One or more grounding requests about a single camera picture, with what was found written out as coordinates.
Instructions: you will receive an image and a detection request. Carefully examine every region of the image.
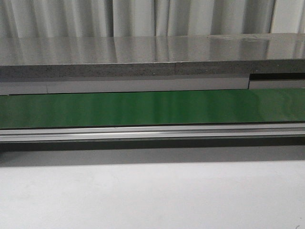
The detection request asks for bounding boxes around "green conveyor belt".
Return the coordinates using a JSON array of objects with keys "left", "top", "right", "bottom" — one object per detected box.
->
[{"left": 0, "top": 88, "right": 305, "bottom": 129}]

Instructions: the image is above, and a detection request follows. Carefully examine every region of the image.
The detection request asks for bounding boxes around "grey stone counter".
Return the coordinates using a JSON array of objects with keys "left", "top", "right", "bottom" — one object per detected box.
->
[{"left": 0, "top": 33, "right": 305, "bottom": 95}]

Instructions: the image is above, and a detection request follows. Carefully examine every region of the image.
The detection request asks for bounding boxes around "white pleated curtain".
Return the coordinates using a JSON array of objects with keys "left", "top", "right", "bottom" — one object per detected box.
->
[{"left": 0, "top": 0, "right": 305, "bottom": 38}]

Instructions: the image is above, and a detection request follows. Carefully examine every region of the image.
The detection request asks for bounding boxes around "aluminium conveyor side rail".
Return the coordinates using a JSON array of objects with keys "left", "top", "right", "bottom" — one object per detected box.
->
[{"left": 0, "top": 123, "right": 305, "bottom": 143}]

